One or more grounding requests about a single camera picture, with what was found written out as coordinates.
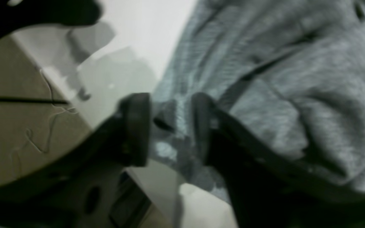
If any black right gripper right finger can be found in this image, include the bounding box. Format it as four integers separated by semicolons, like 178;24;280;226
191;93;365;228

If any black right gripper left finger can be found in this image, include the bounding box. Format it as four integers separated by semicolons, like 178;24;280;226
0;93;151;228

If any grey T-shirt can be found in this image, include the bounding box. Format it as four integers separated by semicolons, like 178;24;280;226
150;0;365;202

